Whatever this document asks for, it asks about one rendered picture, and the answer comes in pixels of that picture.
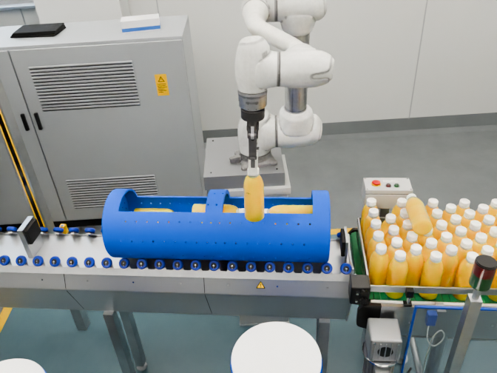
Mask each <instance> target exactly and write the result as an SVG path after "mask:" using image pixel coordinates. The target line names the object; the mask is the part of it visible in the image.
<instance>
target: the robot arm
mask: <svg viewBox="0 0 497 373"><path fill-rule="evenodd" d="M241 11H242V15H243V20H244V22H245V23H246V27H247V29H248V31H249V32H250V33H251V34H252V35H253V36H247V37H245V38H242V39H241V40H240V42H239V44H238V46H237V53H236V59H235V65H234V71H235V79H236V82H237V88H238V91H237V92H238V99H239V100H238V101H239V107H240V109H241V116H240V121H239V124H238V131H237V134H238V143H239V148H240V150H237V151H235V152H234V156H232V157H229V160H230V163H240V165H241V170H242V171H247V170H248V175H249V176H257V167H259V168H261V167H269V166H276V165H277V161H276V160H275V159H274V157H273V155H272V154H271V149H273V148H275V147H282V148H294V147H306V146H309V145H312V144H315V143H316V142H318V140H320V139H321V135H322V122H321V120H320V118H319V117H318V116H317V115H316V114H313V113H312V109H311V108H310V107H309V106H308V105H307V93H308V88H311V87H319V86H322V85H324V84H327V83H328V82H329V81H330V80H331V79H332V78H333V74H334V59H333V58H332V56H331V55H330V54H329V53H327V52H324V51H321V50H317V49H316V48H313V47H312V46H310V45H309V43H310V32H311V31H312V30H313V28H314V25H315V23H316V21H319V20H321V19H322V18H323V17H324V16H325V14H326V12H327V1H326V0H243V2H242V6H241ZM266 22H280V24H281V27H282V29H283V31H284V32H283V31H282V30H279V29H277V28H276V27H274V26H272V25H270V24H268V23H266ZM269 44H270V45H271V46H273V47H276V48H277V49H279V50H282V52H277V51H272V50H270V47H269ZM271 87H284V88H285V104H284V105H283V106H282V107H281V109H280V113H279V115H272V114H270V112H269V111H268V110H267V109H266V108H265V107H266V105H267V92H268V90H267V89H268V88H271ZM275 127H276V132H275Z"/></svg>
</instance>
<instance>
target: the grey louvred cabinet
mask: <svg viewBox="0 0 497 373"><path fill-rule="evenodd" d="M159 19H160V30H154V31H146V32H139V33H125V34H123V33H122V28H121V20H120V19H113V20H101V21H79V22H67V23H64V24H65V27H66V28H65V29H64V30H62V31H61V32H60V33H59V34H57V35H56V36H54V37H32V38H11V35H12V34H13V33H14V32H15V31H16V30H17V29H18V28H20V27H21V26H23V25H19V26H7V27H0V79H1V82H2V84H3V87H4V90H5V92H6V95H7V98H8V101H9V103H10V106H11V109H12V111H13V114H14V117H15V119H16V123H17V124H18V128H19V131H20V133H21V137H22V138H23V141H24V145H25V147H26V149H27V152H28V155H29V157H30V160H31V163H32V165H33V169H34V171H35V174H36V177H37V179H38V182H39V185H40V187H41V191H42V193H43V196H44V199H45V201H46V203H47V207H48V210H49V211H50V215H51V217H52V220H53V223H54V225H55V227H60V225H61V224H66V225H67V227H79V226H101V224H102V215H103V210H104V204H105V202H106V199H107V197H108V195H109V194H110V193H111V191H113V190H114V189H133V190H135V192H136V193H137V195H138V196H207V191H208V190H205V186H204V180H203V174H204V165H205V157H206V154H205V148H204V142H203V130H202V124H201V117H200V106H199V99H198V93H197V82H196V75H195V63H194V57H193V50H192V39H191V33H190V26H189V16H188V15H184V16H161V17H159ZM28 216H33V215H32V213H31V211H30V208H29V206H28V203H27V200H26V198H25V196H24V193H23V190H22V188H21V185H20V183H19V181H18V178H17V175H16V172H15V170H14V168H13V165H12V163H11V160H10V157H9V155H8V153H7V150H6V147H5V145H4V142H3V140H2V138H1V135H0V227H1V228H2V232H6V231H7V227H8V226H14V227H16V228H17V230H18V228H19V227H20V226H21V225H22V224H23V223H24V221H25V220H26V218H27V217H28Z"/></svg>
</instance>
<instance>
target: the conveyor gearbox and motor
mask: <svg viewBox="0 0 497 373"><path fill-rule="evenodd" d="M401 348H402V336H401V332H400V328H399V322H398V320H397V319H392V318H371V317H370V318H368V322H367V328H366V334H365V342H364V343H363V345H362V353H363V355H364V356H365V357H364V363H363V368H362V370H363V373H393V370H394V366H395V365H396V364H397V363H398V361H399V358H400V352H401Z"/></svg>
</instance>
